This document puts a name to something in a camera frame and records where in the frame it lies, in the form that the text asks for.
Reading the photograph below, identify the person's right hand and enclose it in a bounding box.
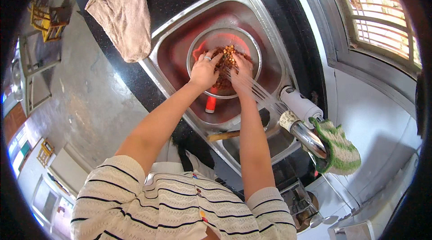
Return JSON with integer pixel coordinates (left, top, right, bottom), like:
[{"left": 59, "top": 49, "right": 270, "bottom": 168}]
[{"left": 230, "top": 53, "right": 254, "bottom": 96}]

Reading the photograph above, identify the person's left hand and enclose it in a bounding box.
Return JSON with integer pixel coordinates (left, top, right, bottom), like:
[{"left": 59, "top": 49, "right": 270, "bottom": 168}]
[{"left": 189, "top": 51, "right": 224, "bottom": 93}]

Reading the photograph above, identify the heap of brown chickpeas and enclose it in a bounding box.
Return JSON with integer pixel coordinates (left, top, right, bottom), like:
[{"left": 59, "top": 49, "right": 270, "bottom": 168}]
[{"left": 210, "top": 45, "right": 254, "bottom": 90}]

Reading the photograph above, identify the round steel strainer bowl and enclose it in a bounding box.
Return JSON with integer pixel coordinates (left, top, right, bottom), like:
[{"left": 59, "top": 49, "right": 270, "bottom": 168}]
[{"left": 186, "top": 27, "right": 263, "bottom": 100}]

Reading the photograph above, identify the stainless steel double sink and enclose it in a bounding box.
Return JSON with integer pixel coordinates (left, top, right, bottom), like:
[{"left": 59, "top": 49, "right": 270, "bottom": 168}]
[{"left": 139, "top": 0, "right": 303, "bottom": 178}]

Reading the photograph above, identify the white faucet water filter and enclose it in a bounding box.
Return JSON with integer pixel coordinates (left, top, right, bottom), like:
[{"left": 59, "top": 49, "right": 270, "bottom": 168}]
[{"left": 279, "top": 86, "right": 324, "bottom": 129}]

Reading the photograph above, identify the beige cloth towel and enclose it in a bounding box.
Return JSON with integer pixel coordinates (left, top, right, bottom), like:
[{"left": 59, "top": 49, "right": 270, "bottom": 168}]
[{"left": 84, "top": 0, "right": 152, "bottom": 63}]

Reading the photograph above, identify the green white knitted cloth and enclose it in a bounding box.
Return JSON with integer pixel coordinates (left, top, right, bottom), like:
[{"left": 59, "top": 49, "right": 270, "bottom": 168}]
[{"left": 309, "top": 117, "right": 362, "bottom": 176}]

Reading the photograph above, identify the window with metal grille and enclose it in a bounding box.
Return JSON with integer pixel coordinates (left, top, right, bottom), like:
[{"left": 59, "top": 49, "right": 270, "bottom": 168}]
[{"left": 304, "top": 0, "right": 423, "bottom": 79}]

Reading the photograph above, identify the steel utensil holder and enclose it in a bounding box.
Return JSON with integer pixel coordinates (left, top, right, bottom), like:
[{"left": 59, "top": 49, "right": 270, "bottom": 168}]
[{"left": 280, "top": 179, "right": 320, "bottom": 233}]

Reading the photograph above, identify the person's body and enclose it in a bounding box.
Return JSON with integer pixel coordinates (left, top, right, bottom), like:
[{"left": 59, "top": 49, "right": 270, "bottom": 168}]
[{"left": 70, "top": 140, "right": 297, "bottom": 240}]

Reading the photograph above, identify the steel ladle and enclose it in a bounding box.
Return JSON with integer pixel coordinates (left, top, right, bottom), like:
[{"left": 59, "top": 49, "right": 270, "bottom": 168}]
[{"left": 310, "top": 173, "right": 340, "bottom": 229}]

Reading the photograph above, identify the yellow wooden stool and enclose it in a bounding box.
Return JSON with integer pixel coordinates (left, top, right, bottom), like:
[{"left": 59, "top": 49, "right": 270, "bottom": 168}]
[{"left": 29, "top": 0, "right": 73, "bottom": 43}]

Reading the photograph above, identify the small wooden chair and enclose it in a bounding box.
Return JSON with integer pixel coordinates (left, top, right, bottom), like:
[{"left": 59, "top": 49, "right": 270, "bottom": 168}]
[{"left": 36, "top": 138, "right": 55, "bottom": 168}]

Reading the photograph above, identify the red plastic handle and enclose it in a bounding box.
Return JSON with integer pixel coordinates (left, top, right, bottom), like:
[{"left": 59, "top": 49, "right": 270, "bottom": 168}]
[{"left": 205, "top": 86, "right": 218, "bottom": 114}]

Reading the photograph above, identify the wooden utensil handle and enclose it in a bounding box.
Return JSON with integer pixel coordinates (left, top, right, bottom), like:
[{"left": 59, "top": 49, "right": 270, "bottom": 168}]
[{"left": 207, "top": 131, "right": 241, "bottom": 142}]

